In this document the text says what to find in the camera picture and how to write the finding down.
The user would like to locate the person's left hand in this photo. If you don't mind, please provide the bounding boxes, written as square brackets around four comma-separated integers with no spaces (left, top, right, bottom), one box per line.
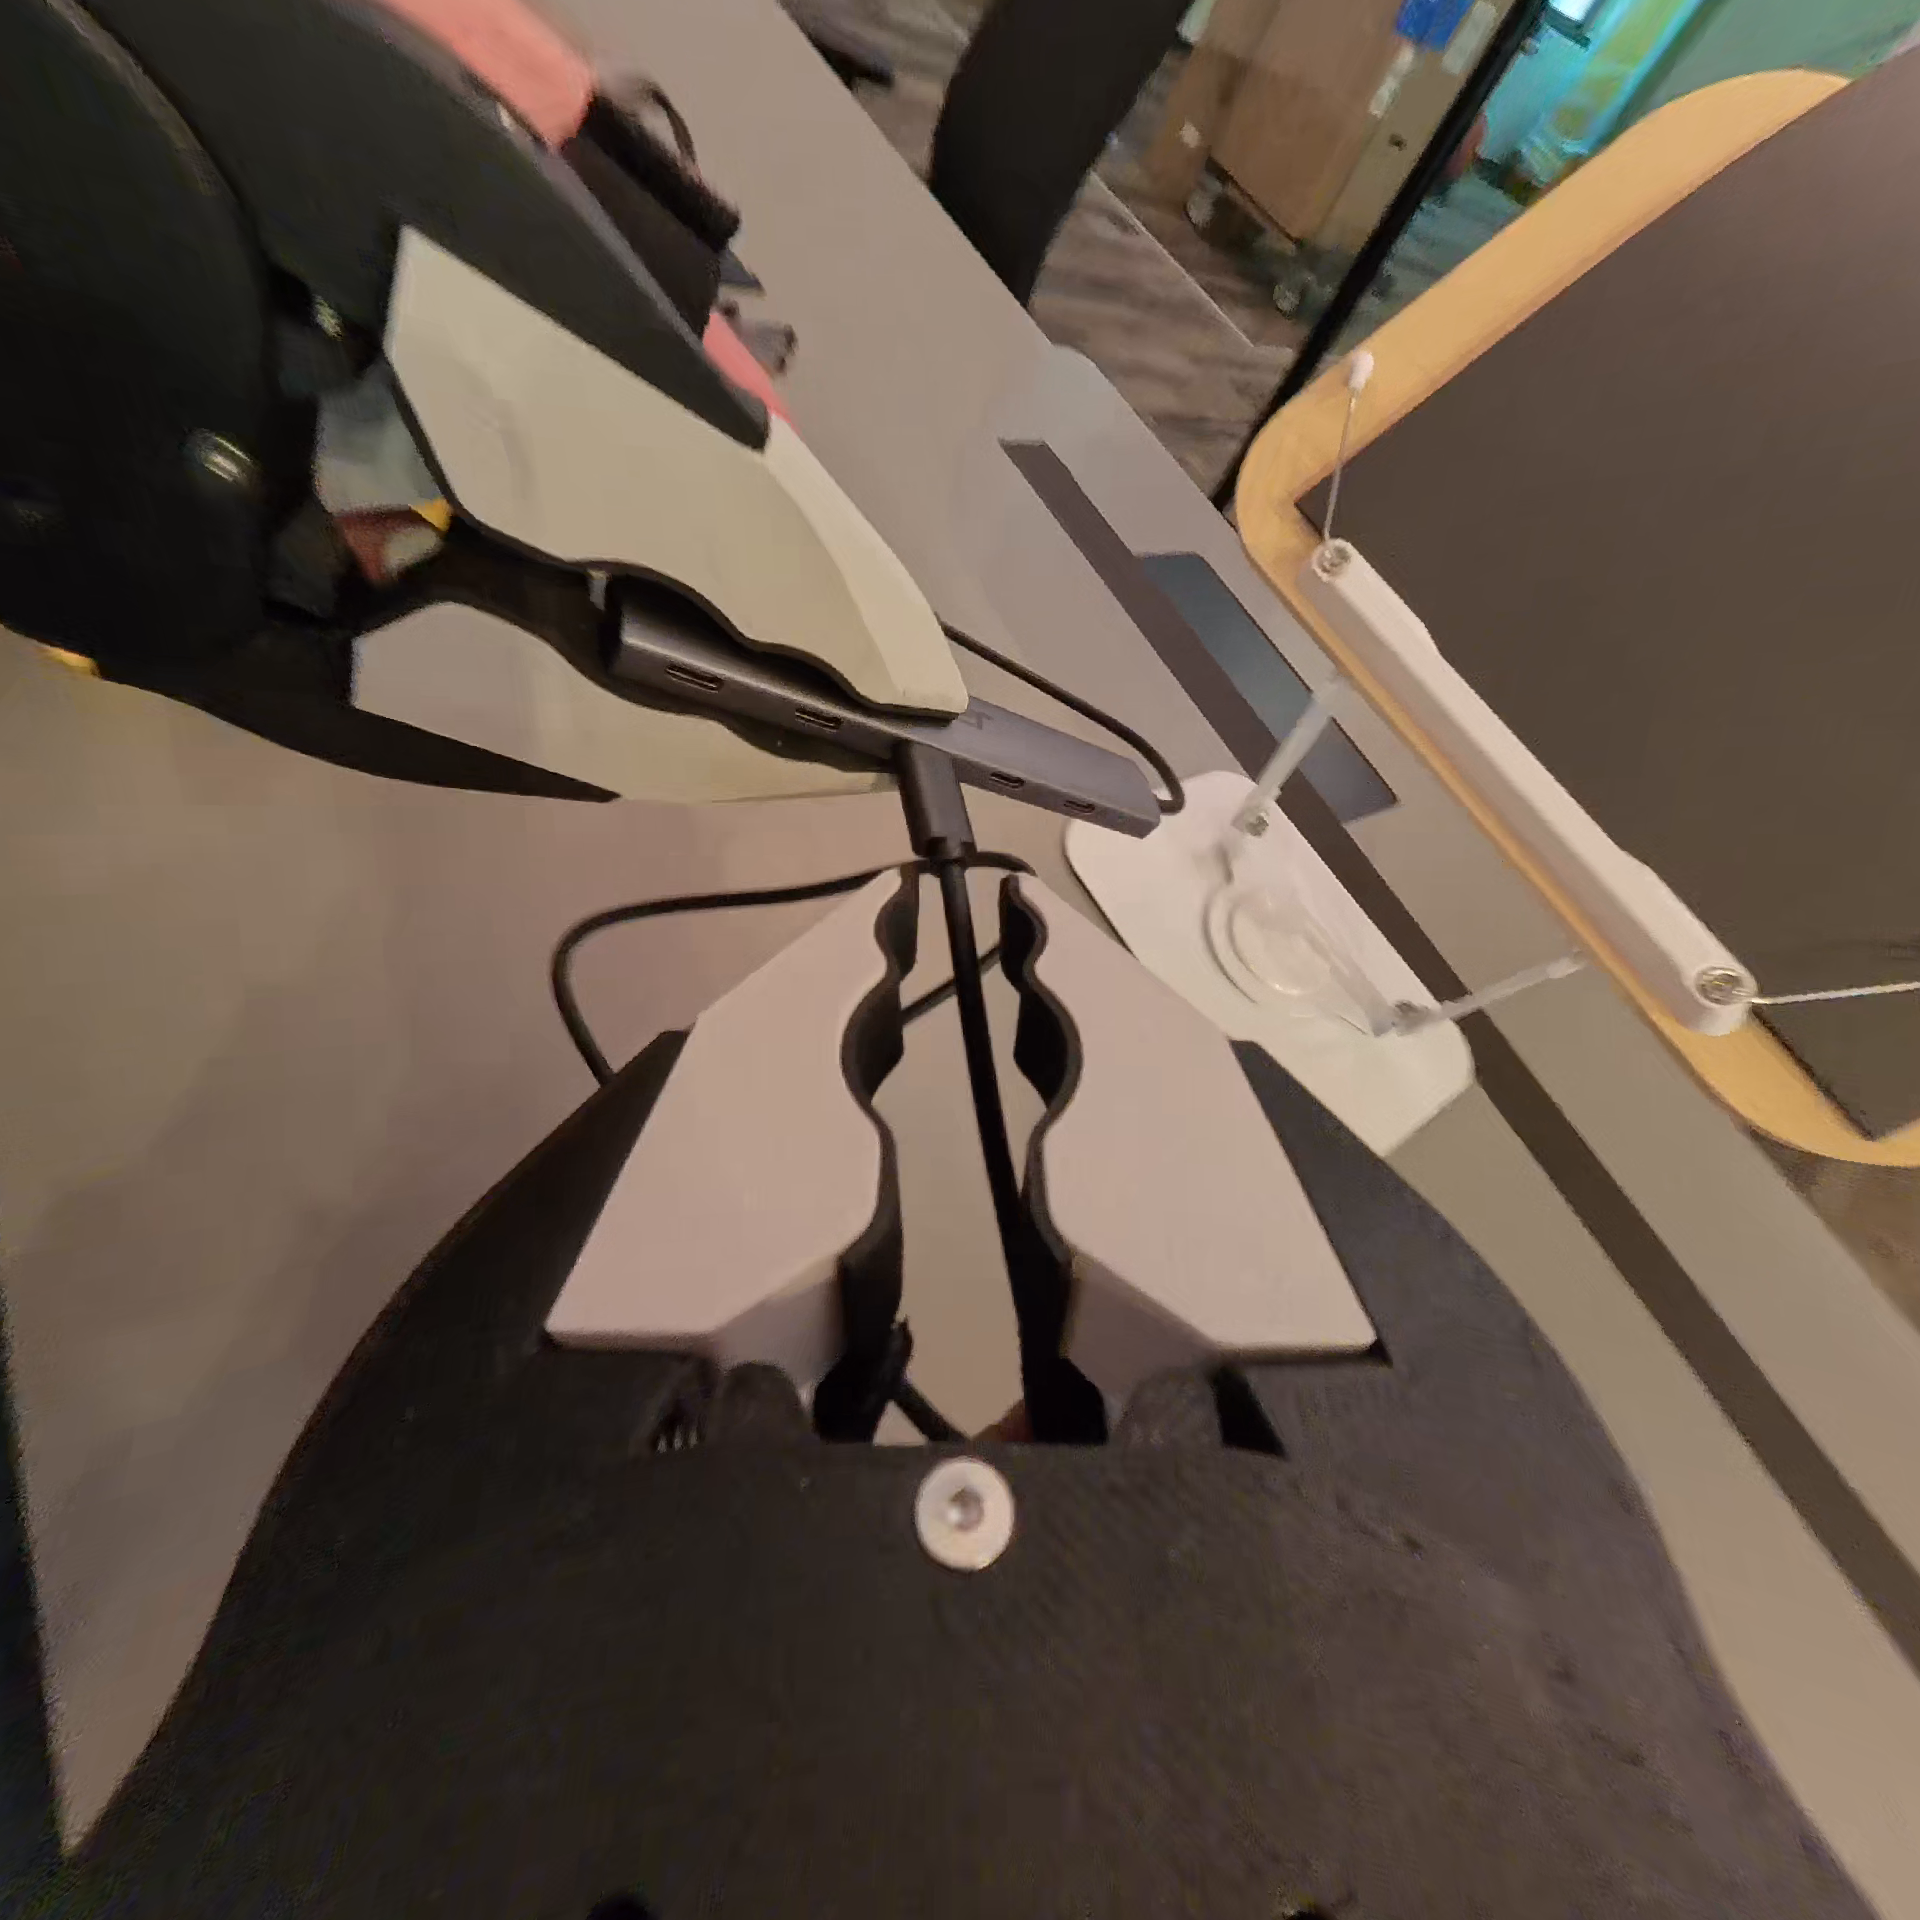
[374,0,606,145]

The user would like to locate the black tilted panel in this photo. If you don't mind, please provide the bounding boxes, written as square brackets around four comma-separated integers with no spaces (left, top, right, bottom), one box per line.
[927,0,1185,302]

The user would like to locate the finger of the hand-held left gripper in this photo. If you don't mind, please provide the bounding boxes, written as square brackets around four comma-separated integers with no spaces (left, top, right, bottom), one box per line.
[382,227,974,722]
[348,592,910,807]

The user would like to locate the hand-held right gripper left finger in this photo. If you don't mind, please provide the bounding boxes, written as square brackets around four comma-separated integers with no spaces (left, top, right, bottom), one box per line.
[544,870,921,1402]

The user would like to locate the wooden-edged black board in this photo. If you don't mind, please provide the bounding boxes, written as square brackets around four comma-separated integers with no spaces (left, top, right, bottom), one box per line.
[1237,66,1920,1168]

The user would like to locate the black pole stand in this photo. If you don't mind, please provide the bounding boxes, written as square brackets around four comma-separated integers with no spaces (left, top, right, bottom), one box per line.
[1275,0,1548,423]

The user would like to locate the black smooth usb-c cable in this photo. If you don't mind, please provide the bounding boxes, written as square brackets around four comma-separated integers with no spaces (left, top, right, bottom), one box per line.
[550,742,1112,1448]

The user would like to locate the grey usb hub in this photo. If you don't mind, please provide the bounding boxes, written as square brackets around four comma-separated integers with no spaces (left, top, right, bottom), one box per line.
[598,576,1185,838]

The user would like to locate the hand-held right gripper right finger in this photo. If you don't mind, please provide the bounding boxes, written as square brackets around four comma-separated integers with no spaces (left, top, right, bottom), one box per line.
[997,872,1382,1419]

